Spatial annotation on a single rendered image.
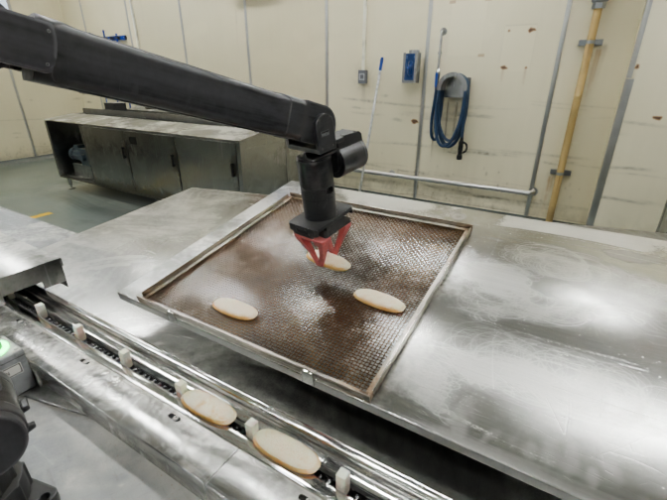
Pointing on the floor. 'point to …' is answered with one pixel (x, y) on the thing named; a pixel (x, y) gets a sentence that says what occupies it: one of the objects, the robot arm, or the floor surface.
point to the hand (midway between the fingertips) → (327, 257)
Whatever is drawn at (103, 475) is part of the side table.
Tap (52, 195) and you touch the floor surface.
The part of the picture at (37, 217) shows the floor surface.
